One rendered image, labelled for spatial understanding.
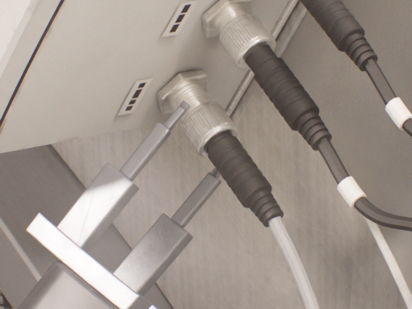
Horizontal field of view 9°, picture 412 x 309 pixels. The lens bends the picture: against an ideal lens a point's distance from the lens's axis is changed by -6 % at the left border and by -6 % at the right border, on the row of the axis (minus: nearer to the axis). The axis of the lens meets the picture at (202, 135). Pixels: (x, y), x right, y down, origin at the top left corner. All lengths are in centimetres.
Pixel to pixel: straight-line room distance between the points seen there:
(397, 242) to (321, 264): 4
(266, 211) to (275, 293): 6
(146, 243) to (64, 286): 7
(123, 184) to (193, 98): 4
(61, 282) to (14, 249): 11
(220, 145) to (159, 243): 5
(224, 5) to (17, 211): 15
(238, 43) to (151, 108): 5
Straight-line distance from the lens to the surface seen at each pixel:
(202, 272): 91
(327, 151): 80
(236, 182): 83
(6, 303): 634
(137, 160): 82
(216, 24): 83
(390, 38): 82
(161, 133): 82
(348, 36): 78
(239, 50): 82
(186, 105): 82
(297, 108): 80
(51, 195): 94
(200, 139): 84
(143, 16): 81
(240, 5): 83
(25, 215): 93
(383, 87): 78
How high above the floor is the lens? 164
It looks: 8 degrees down
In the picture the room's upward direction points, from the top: 3 degrees counter-clockwise
